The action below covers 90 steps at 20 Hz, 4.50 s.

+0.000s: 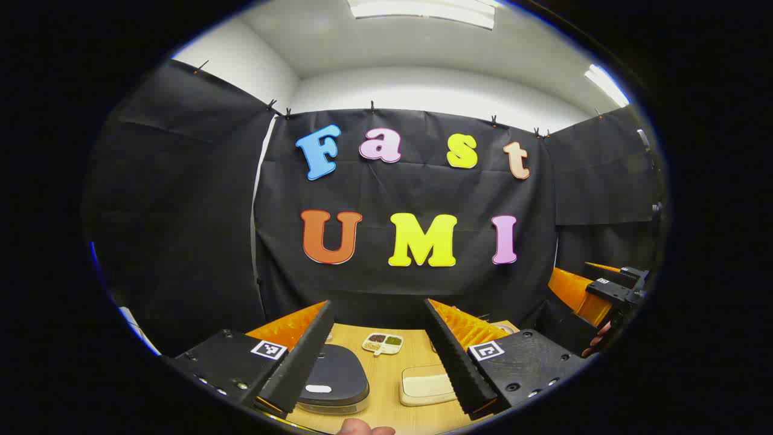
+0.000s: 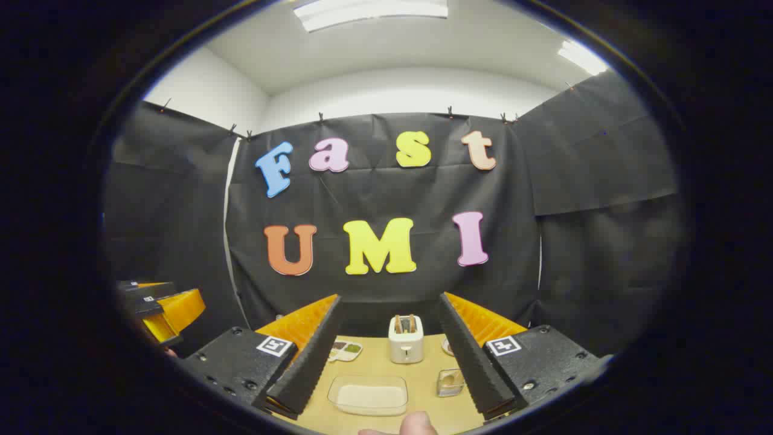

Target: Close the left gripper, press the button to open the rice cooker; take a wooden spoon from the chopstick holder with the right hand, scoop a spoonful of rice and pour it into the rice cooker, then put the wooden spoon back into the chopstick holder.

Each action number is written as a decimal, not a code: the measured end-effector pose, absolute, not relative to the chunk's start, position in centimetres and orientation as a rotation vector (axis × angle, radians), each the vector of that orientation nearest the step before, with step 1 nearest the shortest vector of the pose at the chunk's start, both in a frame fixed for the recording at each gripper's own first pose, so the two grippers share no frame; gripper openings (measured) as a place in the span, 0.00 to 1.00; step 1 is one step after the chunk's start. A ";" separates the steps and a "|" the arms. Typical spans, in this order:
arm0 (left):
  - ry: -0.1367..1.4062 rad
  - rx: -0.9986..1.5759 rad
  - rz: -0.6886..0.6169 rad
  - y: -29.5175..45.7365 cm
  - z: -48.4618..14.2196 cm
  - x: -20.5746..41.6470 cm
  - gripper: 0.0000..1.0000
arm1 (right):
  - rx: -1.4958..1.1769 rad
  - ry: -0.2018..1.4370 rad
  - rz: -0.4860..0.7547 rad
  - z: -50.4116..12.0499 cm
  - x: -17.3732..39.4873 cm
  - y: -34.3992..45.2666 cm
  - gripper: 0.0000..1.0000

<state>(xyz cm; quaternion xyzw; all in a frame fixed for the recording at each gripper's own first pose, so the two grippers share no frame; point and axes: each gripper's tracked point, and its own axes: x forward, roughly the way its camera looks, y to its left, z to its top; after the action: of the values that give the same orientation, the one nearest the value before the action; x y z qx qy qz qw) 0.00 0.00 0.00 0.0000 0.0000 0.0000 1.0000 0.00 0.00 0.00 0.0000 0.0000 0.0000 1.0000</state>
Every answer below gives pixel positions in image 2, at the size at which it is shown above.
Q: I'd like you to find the ceiling light panel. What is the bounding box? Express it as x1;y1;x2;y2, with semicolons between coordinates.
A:
559;39;608;76
293;0;451;32

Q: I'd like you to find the black backdrop cloth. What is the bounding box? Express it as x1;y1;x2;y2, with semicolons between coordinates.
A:
106;69;686;357

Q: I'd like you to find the white divided sauce dish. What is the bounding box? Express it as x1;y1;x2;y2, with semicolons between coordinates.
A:
329;340;363;362

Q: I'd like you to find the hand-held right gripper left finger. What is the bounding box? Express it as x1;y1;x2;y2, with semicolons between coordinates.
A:
184;294;346;420

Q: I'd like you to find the white toaster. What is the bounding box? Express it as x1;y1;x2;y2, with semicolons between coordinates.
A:
388;314;425;364

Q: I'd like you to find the metal wire chopstick holder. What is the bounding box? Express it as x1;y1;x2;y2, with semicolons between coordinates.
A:
436;369;466;398

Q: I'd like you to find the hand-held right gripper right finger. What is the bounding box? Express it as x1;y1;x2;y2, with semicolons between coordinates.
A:
438;292;605;421

